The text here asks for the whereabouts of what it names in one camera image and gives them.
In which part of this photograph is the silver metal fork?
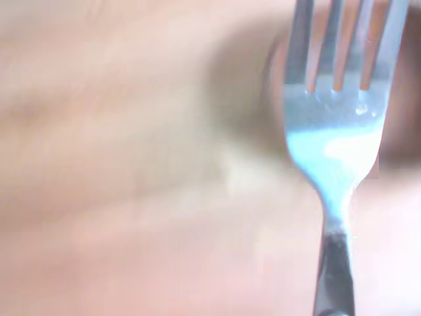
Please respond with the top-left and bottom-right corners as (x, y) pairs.
(283, 0), (410, 316)

